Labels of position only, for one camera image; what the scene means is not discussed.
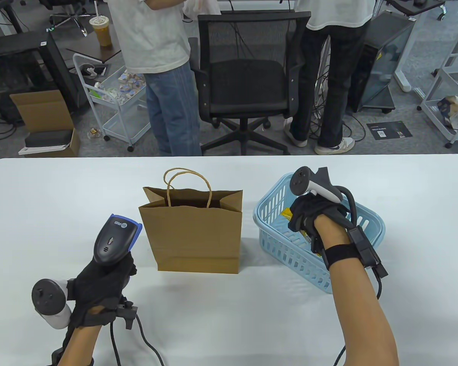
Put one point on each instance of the person's left hand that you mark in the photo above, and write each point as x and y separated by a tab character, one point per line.
99	282

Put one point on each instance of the person's right hand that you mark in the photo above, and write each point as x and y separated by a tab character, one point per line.
313	213

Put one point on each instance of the yellow instant coffee powder package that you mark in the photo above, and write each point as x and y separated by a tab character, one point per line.
287	214

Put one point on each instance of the brown paper bag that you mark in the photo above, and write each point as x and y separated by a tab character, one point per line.
191	236

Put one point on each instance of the person's left forearm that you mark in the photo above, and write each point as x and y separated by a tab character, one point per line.
78	347

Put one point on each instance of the person's right forearm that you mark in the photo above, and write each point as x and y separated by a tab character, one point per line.
358	305

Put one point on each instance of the black and white right controller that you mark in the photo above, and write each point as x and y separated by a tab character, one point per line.
315	187

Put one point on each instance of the black and white controller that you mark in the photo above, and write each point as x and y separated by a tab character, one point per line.
315	187
49	301

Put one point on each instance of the light blue plastic basket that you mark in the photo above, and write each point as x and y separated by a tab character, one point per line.
274	236

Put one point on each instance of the black and white left controller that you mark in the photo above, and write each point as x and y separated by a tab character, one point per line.
49	301

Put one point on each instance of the black leaflet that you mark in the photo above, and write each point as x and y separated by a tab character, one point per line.
389	131

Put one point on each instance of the black mesh office chair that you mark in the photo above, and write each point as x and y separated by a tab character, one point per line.
248	80

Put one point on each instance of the small colourful snack packet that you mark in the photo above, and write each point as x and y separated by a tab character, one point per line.
94	133

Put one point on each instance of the white rolling cart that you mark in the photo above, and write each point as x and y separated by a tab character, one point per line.
118	126

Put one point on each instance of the black computer tower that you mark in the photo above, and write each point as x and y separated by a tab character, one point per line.
385	57

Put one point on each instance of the heap of colourful bags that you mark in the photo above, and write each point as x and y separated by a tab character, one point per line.
452	106

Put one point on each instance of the open cardboard box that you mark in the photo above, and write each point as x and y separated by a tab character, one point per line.
42	110

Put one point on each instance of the pile of snack packets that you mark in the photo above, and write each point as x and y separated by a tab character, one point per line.
129	84

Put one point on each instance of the dark side table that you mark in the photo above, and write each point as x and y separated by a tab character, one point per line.
95	51

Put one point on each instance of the plastic drink cup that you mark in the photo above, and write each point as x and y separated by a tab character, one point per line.
101	32

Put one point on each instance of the grey office chair base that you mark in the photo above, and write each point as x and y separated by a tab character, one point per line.
66	19

